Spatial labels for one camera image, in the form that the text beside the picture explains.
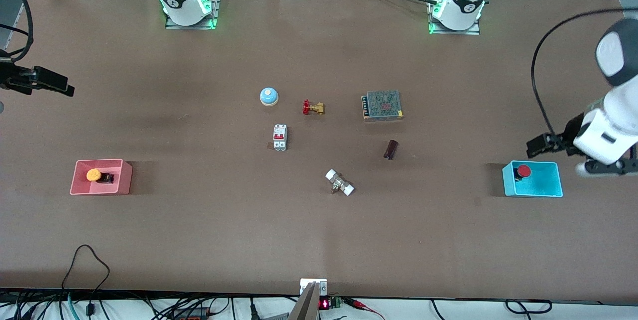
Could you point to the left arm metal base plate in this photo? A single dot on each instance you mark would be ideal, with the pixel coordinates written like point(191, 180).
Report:
point(448, 32)

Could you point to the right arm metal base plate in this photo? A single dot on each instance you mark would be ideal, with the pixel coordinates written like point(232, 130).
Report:
point(194, 27)

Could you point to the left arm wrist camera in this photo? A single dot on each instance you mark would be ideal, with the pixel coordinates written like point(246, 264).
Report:
point(613, 166)

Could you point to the white circuit breaker red switch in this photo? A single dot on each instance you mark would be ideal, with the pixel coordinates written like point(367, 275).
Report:
point(279, 137)

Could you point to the dark brown cylinder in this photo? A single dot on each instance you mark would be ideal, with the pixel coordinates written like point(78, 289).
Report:
point(391, 149)

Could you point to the red digit display module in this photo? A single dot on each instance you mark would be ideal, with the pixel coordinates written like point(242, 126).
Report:
point(325, 304)

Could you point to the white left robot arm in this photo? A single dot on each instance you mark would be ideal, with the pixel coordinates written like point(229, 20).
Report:
point(466, 1)

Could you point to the red push button black body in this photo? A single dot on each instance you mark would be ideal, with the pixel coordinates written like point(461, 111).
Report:
point(524, 171)

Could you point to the metal mesh power supply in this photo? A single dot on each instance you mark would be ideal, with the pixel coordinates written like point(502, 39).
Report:
point(383, 104)

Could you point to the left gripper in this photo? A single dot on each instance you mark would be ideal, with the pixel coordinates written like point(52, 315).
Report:
point(569, 133)

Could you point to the teal plastic box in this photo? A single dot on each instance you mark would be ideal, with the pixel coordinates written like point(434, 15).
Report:
point(546, 185)

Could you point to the yellow push button black body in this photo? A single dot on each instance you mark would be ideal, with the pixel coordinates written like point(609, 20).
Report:
point(94, 175)

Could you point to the pink plastic box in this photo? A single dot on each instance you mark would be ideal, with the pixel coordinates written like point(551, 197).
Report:
point(118, 173)

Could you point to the metal fitting white end caps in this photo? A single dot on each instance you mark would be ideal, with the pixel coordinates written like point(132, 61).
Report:
point(340, 183)

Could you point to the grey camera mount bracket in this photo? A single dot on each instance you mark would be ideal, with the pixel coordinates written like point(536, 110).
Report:
point(309, 305)

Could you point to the blue desk bell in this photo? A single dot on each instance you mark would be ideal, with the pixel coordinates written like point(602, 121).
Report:
point(268, 96)

